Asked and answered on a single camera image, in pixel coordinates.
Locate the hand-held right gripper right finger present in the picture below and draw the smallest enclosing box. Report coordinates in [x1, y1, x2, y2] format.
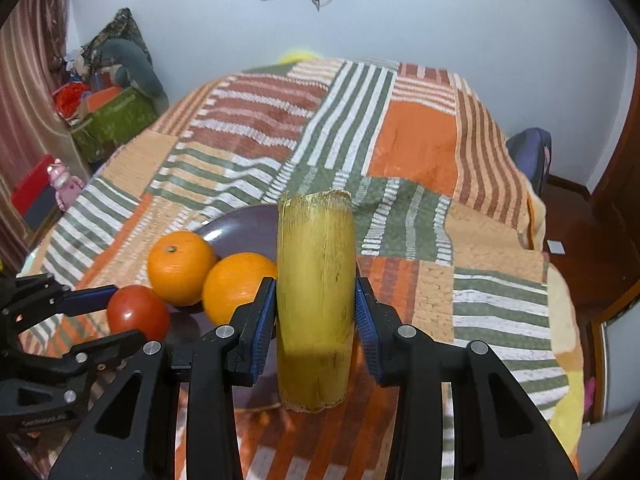
[353, 276, 581, 480]

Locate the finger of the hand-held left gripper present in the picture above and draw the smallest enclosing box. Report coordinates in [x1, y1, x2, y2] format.
[0, 273, 119, 335]
[0, 329, 147, 401]

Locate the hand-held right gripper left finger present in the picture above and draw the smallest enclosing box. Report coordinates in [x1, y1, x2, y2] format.
[47, 276, 279, 480]

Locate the red tomato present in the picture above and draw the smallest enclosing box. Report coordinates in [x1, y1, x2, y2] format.
[106, 285, 171, 344]

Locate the smooth orange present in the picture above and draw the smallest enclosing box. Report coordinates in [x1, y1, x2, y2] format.
[202, 253, 279, 326]

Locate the yellow banana piece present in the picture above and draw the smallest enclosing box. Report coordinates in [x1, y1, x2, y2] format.
[276, 189, 357, 414]

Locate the orange with stem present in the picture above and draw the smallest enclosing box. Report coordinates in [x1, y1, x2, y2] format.
[147, 230, 219, 307]

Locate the dark purple plate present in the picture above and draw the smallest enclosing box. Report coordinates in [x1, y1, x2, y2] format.
[164, 204, 284, 414]

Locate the pink toy figure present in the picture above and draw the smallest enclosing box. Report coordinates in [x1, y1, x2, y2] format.
[46, 156, 87, 211]

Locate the red box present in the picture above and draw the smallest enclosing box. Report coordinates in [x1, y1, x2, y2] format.
[11, 154, 57, 217]

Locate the green cardboard box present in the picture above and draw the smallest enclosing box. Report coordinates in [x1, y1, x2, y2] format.
[70, 86, 161, 164]

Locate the striped patchwork blanket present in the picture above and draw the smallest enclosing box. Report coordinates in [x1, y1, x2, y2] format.
[15, 57, 587, 480]

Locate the red plastic bag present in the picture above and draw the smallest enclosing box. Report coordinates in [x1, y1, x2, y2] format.
[52, 82, 92, 120]

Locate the striped brown curtain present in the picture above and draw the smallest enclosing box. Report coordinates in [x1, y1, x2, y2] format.
[0, 0, 93, 266]

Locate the grey plush pillow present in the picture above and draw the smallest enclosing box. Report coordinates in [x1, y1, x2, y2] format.
[99, 39, 170, 112]

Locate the blue chair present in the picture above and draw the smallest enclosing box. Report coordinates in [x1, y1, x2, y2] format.
[505, 128, 554, 197]

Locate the camouflage cushion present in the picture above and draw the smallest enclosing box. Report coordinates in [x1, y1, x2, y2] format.
[81, 8, 154, 79]

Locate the yellow pillow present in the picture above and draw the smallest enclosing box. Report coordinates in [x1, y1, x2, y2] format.
[276, 47, 322, 64]

